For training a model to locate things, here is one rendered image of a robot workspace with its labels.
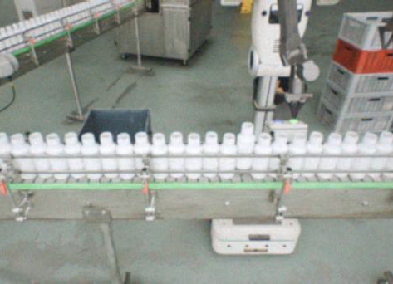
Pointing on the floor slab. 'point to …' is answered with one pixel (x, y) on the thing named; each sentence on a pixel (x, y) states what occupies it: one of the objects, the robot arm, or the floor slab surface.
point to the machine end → (168, 30)
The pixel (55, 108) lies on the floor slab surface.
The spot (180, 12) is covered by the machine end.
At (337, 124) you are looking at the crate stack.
